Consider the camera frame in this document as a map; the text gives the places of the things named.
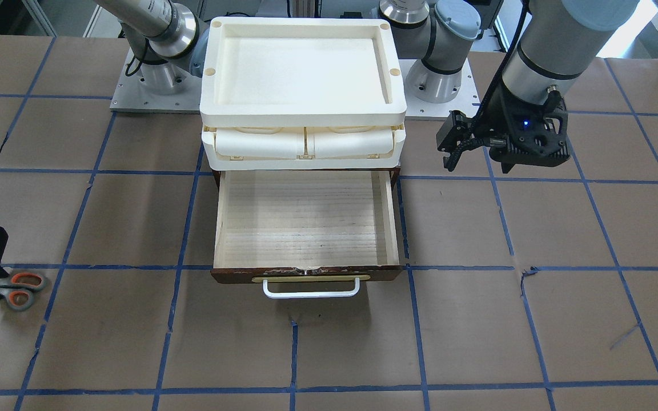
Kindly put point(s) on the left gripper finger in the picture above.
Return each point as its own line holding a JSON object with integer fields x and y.
{"x": 507, "y": 166}
{"x": 451, "y": 161}

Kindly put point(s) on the cream plastic tray box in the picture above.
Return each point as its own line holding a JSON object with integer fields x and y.
{"x": 301, "y": 93}

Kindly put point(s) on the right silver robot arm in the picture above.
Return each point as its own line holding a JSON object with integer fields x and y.
{"x": 168, "y": 44}

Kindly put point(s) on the orange grey handled scissors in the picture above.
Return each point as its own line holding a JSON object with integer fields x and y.
{"x": 18, "y": 290}

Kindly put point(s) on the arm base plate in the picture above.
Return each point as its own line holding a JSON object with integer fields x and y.
{"x": 432, "y": 96}
{"x": 160, "y": 89}

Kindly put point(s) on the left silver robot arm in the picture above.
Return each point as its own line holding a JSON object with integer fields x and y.
{"x": 552, "y": 46}

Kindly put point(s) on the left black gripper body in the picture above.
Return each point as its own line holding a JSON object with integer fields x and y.
{"x": 494, "y": 117}

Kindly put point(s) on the wooden drawer with white handle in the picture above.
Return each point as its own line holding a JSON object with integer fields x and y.
{"x": 306, "y": 233}

